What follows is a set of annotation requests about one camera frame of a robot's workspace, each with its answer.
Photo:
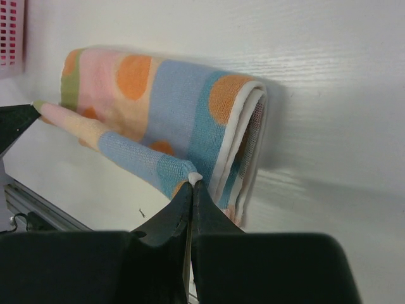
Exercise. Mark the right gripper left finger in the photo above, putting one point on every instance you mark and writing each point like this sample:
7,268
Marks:
169,222

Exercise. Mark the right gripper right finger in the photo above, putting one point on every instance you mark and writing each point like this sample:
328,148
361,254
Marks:
207,218

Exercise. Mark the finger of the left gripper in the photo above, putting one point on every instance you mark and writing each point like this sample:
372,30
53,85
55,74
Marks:
15,120

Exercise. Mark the orange patterned towel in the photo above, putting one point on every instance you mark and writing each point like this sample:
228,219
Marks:
166,121

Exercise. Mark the white plastic basket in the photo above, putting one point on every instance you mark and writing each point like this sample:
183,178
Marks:
12,36

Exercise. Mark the aluminium mounting rail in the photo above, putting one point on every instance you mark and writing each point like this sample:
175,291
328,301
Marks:
21,199

